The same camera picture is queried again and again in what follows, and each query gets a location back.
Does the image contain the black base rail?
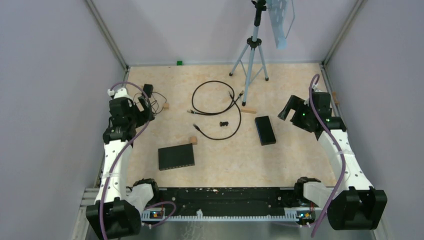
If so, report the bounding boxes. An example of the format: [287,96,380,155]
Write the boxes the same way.
[149,187,311,217]

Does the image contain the black network switch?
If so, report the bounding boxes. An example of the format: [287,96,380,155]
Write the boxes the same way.
[254,116,277,146]
[158,143,195,171]

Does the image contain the black power adapter with cord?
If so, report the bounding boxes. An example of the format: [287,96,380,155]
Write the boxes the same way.
[143,84,168,116]

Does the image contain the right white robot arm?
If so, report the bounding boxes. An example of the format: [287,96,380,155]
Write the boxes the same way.
[278,91,388,230]

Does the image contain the long wooden block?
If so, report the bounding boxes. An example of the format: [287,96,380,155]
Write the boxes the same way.
[240,107,257,114]

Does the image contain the wooden cube near adapter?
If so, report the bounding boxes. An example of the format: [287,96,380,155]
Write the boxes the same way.
[162,102,170,110]

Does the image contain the black coiled ethernet cable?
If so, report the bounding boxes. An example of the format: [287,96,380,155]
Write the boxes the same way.
[187,80,237,116]

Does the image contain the small black round connector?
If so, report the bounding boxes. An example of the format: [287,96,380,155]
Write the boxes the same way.
[219,121,229,127]

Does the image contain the black ethernet cable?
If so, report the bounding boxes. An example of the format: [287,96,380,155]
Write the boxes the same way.
[193,90,246,141]
[187,80,237,116]

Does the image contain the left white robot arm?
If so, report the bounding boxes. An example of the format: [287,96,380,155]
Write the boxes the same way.
[86,87,161,240]

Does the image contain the wooden block on frame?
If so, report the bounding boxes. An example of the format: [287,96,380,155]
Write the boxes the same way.
[331,91,340,107]

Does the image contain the perforated white panel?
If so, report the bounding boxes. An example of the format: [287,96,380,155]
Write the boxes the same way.
[266,0,296,50]

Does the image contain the wooden cube near switch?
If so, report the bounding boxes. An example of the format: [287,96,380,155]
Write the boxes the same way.
[188,136,198,145]

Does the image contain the silver camera tripod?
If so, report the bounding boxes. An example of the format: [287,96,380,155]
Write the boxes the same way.
[228,0,269,107]

